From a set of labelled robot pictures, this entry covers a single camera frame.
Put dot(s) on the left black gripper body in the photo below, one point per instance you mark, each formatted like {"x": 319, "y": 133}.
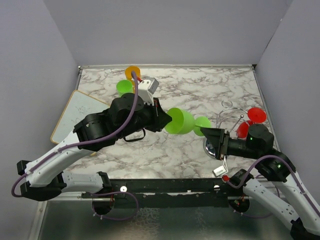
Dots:
{"x": 149, "y": 121}

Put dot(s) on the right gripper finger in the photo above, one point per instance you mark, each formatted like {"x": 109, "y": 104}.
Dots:
{"x": 212, "y": 134}
{"x": 211, "y": 150}

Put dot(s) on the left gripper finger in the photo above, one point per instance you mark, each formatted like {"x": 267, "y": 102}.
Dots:
{"x": 162, "y": 116}
{"x": 158, "y": 126}

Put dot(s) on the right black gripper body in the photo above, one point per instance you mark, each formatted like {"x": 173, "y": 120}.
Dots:
{"x": 225, "y": 147}

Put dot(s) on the green wine glass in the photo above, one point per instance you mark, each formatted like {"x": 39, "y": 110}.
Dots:
{"x": 184, "y": 122}
{"x": 124, "y": 86}

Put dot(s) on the red plastic wine glass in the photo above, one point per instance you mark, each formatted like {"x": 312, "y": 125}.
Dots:
{"x": 256, "y": 116}

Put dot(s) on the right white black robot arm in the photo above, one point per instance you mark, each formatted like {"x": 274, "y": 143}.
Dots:
{"x": 300, "y": 213}

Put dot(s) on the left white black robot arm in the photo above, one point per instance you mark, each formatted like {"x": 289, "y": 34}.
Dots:
{"x": 47, "y": 177}

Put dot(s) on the yellow framed whiteboard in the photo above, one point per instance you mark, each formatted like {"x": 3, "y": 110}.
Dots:
{"x": 77, "y": 108}

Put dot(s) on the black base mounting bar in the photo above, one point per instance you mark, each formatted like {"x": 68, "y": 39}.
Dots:
{"x": 178, "y": 192}

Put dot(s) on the chrome wire wine glass rack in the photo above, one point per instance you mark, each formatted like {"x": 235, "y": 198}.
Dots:
{"x": 230, "y": 118}

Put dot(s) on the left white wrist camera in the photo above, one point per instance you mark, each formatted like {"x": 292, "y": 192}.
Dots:
{"x": 146, "y": 89}

